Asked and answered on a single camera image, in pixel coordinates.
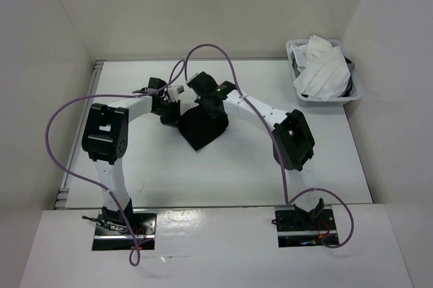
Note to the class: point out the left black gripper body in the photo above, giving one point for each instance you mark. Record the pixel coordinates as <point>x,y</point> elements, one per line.
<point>168,112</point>

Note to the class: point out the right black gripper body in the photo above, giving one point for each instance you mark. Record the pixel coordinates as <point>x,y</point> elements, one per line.
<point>201,101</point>

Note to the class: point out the black skirt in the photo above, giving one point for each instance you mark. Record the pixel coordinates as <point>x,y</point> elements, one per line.
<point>199,129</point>

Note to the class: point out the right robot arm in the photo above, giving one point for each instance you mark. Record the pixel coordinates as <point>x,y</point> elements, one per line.
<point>291,138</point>

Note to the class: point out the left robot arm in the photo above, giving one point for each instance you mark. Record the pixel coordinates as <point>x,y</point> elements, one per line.
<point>105,139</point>

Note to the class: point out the white plastic laundry basket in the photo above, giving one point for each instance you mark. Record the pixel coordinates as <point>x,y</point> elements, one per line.
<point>353,90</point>

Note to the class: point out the white skirt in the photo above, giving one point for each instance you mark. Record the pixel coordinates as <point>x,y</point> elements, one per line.
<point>323,71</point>

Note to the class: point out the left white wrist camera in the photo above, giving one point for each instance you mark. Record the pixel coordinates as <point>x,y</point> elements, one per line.
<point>173,92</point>

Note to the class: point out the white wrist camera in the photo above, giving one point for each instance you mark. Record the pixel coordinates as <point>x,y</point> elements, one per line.
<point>173,92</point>
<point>194,82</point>

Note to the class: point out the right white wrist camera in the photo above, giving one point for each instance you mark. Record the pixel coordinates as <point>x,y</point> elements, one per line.
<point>194,82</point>

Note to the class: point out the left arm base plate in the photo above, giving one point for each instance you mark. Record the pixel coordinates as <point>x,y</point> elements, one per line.
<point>111,236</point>

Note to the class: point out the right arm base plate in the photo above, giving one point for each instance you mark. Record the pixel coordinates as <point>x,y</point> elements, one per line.
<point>295,230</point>

